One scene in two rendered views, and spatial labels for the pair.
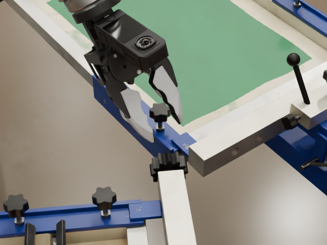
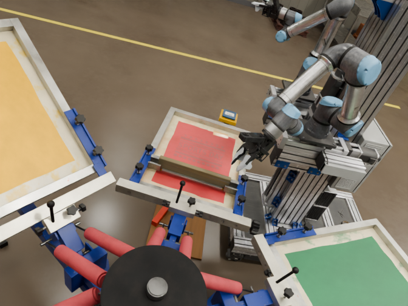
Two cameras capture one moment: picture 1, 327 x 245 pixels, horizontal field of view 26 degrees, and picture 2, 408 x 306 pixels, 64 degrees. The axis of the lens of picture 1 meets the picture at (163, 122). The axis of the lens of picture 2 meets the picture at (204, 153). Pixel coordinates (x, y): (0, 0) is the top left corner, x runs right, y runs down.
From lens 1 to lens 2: 1.33 m
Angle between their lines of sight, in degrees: 68
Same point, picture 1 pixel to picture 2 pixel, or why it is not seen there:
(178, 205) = (234, 218)
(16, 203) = (244, 176)
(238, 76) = (317, 293)
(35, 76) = not seen: outside the picture
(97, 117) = not seen: outside the picture
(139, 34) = (251, 135)
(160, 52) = (241, 136)
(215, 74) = (319, 283)
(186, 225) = (224, 216)
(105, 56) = not seen: hidden behind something
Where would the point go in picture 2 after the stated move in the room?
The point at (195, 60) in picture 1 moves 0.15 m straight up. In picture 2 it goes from (329, 279) to (345, 263)
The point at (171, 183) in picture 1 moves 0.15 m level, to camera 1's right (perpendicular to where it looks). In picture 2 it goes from (244, 220) to (238, 244)
